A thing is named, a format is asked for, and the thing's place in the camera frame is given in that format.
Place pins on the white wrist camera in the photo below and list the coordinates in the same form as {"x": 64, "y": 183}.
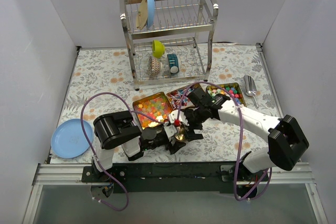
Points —
{"x": 170, "y": 131}
{"x": 178, "y": 118}

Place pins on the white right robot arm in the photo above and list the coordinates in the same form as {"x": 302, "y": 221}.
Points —
{"x": 285, "y": 138}

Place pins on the beige wooden plate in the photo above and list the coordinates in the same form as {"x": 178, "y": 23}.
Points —
{"x": 142, "y": 15}

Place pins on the aluminium frame rail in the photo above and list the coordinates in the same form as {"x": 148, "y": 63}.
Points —
{"x": 82, "y": 175}

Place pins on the teal mug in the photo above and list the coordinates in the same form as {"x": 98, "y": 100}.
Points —
{"x": 174, "y": 63}

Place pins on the gold round jar lid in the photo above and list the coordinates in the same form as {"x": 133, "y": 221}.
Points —
{"x": 180, "y": 135}

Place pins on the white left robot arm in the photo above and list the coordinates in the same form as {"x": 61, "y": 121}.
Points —
{"x": 117, "y": 129}

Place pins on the silver metal scoop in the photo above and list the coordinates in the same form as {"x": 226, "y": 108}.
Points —
{"x": 250, "y": 88}

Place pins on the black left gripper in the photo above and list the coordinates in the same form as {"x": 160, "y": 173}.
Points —
{"x": 177, "y": 142}

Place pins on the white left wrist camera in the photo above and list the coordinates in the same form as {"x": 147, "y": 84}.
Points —
{"x": 170, "y": 131}

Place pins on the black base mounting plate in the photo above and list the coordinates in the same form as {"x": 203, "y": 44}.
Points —
{"x": 175, "y": 177}

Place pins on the green bowl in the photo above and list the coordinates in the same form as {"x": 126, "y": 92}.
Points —
{"x": 158, "y": 49}

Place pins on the patterned ceramic bowl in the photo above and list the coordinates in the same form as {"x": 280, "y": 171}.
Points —
{"x": 154, "y": 66}

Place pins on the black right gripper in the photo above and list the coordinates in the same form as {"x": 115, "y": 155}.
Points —
{"x": 191, "y": 116}

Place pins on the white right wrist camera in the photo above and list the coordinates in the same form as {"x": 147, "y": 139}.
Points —
{"x": 178, "y": 118}

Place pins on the light blue plate in rack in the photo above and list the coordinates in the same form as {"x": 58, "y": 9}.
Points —
{"x": 148, "y": 2}

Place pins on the light blue plate on table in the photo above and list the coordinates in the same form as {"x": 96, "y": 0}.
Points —
{"x": 68, "y": 140}

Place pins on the tin with gummy candies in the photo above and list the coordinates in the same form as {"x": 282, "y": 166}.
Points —
{"x": 156, "y": 106}

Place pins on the gold tin with lollipops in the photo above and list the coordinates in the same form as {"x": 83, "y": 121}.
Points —
{"x": 174, "y": 96}

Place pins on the steel dish rack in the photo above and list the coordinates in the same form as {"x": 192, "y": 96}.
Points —
{"x": 185, "y": 27}

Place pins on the tin with star candies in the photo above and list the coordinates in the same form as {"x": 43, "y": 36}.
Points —
{"x": 232, "y": 88}

